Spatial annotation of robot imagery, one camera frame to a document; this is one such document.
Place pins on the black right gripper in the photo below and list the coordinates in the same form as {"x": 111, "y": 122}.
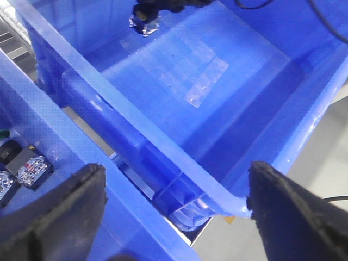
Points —
{"x": 174, "y": 6}

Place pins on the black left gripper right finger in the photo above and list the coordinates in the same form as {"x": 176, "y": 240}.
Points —
{"x": 293, "y": 223}

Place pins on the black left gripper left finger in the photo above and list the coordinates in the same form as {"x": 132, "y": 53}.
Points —
{"x": 60, "y": 225}

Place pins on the green push button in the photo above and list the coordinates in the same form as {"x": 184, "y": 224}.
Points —
{"x": 10, "y": 148}

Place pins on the right blue plastic bin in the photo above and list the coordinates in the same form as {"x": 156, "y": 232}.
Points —
{"x": 189, "y": 107}

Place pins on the blue plastic bin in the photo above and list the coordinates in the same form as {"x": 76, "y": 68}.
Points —
{"x": 131, "y": 228}
{"x": 189, "y": 107}

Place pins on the left blue plastic bin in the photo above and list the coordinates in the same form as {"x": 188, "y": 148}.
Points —
{"x": 131, "y": 228}

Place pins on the black button switch block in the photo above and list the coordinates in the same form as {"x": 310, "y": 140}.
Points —
{"x": 30, "y": 168}

